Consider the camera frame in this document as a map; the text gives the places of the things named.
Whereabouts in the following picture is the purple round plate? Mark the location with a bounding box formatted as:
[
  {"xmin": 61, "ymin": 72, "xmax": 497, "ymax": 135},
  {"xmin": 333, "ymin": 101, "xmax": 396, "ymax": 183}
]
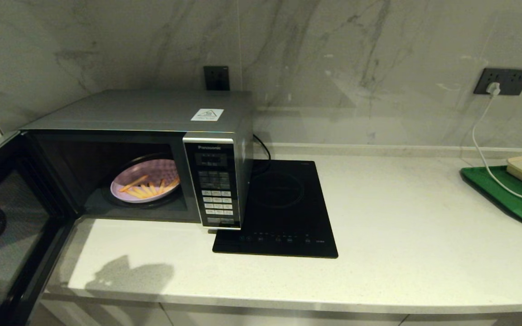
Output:
[{"xmin": 110, "ymin": 158, "xmax": 181, "ymax": 203}]

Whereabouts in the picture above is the black glass microwave door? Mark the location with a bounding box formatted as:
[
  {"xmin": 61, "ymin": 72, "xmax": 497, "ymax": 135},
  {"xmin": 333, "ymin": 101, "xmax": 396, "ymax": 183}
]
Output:
[{"xmin": 0, "ymin": 130, "xmax": 82, "ymax": 326}]

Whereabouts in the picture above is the silver Panasonic microwave oven body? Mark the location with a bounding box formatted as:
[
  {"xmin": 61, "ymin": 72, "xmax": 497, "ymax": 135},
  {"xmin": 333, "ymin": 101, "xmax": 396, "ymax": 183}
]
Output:
[{"xmin": 20, "ymin": 89, "xmax": 255, "ymax": 230}]

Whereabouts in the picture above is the black induction cooktop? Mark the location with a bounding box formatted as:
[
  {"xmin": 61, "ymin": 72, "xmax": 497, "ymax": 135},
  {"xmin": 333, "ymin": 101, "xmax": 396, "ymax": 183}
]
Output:
[{"xmin": 212, "ymin": 159, "xmax": 338, "ymax": 259}]

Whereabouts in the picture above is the grey cabinet under counter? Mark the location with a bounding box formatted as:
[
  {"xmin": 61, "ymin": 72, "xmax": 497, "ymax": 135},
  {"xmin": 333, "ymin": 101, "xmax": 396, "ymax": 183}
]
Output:
[{"xmin": 28, "ymin": 294, "xmax": 522, "ymax": 326}]

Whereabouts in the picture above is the small dark wall socket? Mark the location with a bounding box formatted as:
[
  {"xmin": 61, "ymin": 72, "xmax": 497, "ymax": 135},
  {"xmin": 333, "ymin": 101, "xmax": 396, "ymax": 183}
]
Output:
[{"xmin": 203, "ymin": 66, "xmax": 230, "ymax": 91}]

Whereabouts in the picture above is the white power cable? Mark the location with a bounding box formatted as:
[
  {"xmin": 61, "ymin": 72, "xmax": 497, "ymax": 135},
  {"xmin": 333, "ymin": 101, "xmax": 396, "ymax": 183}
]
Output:
[{"xmin": 472, "ymin": 94, "xmax": 522, "ymax": 205}]

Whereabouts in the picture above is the wide dark wall socket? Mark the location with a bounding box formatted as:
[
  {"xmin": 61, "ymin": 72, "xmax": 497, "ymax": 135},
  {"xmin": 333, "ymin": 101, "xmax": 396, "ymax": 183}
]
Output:
[{"xmin": 473, "ymin": 68, "xmax": 522, "ymax": 96}]

